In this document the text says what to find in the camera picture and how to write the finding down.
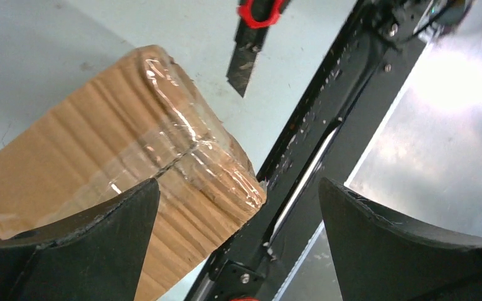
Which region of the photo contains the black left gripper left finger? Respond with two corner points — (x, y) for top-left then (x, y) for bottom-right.
(0, 179), (160, 300)

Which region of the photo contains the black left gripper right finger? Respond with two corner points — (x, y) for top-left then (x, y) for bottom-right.
(319, 178), (482, 300)

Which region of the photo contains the brown cardboard express box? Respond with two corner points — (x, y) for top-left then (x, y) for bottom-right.
(0, 45), (267, 300)

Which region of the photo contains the red black utility knife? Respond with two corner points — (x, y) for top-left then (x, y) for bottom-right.
(226, 0), (289, 97)

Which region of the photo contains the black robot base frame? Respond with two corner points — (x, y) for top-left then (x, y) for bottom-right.
(186, 1), (470, 300)

